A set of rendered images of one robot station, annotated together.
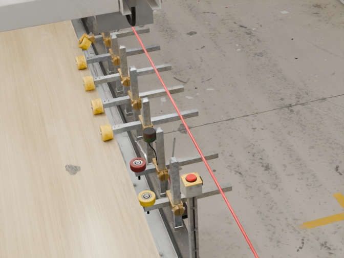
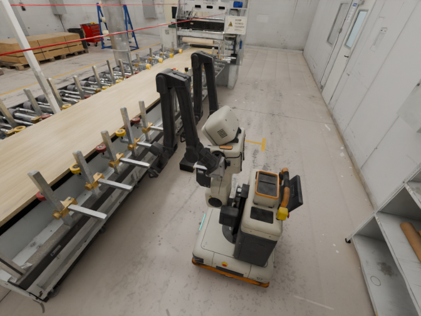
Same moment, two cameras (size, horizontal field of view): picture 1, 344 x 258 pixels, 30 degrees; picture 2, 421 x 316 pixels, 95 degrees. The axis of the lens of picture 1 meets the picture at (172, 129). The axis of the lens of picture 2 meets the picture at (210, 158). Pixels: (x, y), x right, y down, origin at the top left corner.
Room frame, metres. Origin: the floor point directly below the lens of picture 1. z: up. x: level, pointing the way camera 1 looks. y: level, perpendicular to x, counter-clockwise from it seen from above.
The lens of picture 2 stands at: (0.08, -1.60, 1.86)
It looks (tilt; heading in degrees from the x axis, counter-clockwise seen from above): 39 degrees down; 28
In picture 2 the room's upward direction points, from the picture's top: 4 degrees clockwise
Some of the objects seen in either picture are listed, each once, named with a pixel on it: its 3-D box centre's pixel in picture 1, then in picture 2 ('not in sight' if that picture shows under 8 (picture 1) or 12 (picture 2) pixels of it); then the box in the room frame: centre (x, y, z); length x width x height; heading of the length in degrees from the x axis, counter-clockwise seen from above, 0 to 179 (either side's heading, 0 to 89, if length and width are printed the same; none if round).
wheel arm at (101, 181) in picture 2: not in sight; (104, 182); (0.55, -0.49, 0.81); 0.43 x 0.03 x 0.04; 104
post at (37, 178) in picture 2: not in sight; (54, 201); (0.25, -0.50, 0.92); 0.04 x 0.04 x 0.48; 14
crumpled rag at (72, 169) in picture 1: (72, 167); not in sight; (2.43, 0.50, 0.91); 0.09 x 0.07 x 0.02; 39
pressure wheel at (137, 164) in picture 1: (138, 170); not in sight; (2.44, 0.18, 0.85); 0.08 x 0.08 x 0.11
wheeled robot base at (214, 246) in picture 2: not in sight; (235, 236); (1.04, -1.41, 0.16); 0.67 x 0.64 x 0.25; 104
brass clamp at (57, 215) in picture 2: not in sight; (64, 208); (0.27, -0.49, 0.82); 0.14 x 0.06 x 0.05; 14
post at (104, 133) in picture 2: not in sight; (113, 156); (0.74, -0.37, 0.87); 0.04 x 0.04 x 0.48; 14
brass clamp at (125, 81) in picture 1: (124, 77); not in sight; (3.18, 0.26, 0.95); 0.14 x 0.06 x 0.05; 14
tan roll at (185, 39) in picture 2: not in sight; (205, 41); (4.82, 1.24, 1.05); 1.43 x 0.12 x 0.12; 104
